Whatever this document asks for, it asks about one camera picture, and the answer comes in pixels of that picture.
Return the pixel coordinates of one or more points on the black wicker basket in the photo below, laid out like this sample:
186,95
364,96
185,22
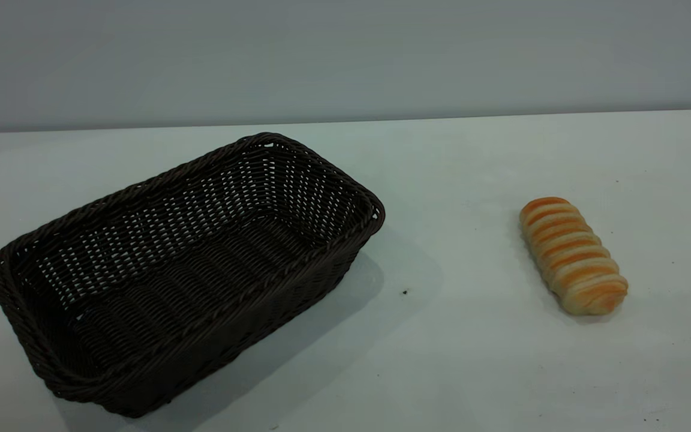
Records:
201,282

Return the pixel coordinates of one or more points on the striped golden bread roll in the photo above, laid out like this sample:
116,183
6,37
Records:
570,255

